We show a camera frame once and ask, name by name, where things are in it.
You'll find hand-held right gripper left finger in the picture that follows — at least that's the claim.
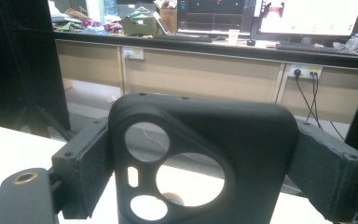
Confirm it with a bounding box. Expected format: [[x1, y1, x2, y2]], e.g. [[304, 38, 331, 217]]
[[51, 116, 117, 220]]

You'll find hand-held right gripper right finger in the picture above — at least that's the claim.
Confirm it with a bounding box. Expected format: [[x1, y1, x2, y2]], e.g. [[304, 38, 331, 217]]
[[286, 119, 358, 224]]

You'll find black phone case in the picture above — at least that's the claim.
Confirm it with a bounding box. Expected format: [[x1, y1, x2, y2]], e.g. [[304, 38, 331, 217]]
[[107, 92, 300, 224]]

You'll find black tripod stand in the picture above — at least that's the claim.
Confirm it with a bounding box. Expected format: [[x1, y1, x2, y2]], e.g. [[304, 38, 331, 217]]
[[18, 103, 76, 142]]

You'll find white power socket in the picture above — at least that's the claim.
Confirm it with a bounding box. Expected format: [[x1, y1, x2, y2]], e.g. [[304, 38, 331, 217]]
[[122, 46, 146, 62], [287, 63, 324, 80]]

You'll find black keyboard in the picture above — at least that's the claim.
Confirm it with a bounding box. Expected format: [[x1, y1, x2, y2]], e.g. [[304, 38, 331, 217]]
[[274, 41, 358, 58]]

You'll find pile of colourful clutter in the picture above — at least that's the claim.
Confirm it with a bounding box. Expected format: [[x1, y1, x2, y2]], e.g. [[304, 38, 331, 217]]
[[48, 7, 124, 35]]

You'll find long beige wooden desk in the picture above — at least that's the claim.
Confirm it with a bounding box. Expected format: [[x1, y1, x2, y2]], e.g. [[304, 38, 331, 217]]
[[52, 30, 358, 126]]

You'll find green cardboard box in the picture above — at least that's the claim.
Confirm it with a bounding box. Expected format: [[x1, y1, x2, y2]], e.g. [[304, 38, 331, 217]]
[[120, 15, 159, 37]]

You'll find bright screen monitor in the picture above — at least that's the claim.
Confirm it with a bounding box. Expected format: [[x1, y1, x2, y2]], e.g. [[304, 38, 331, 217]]
[[250, 0, 358, 41]]

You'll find white paper cup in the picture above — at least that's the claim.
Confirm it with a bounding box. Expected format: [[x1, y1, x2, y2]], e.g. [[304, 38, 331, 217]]
[[227, 28, 241, 46]]

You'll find brown cardboard box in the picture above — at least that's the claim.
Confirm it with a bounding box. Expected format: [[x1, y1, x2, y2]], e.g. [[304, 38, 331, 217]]
[[157, 1, 179, 35]]

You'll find dark screen monitor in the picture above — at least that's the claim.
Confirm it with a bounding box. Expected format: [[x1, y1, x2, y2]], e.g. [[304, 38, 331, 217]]
[[176, 0, 256, 35]]

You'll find black power cable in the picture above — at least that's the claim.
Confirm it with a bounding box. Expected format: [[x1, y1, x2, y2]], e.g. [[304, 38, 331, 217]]
[[294, 68, 347, 142], [305, 72, 320, 123]]

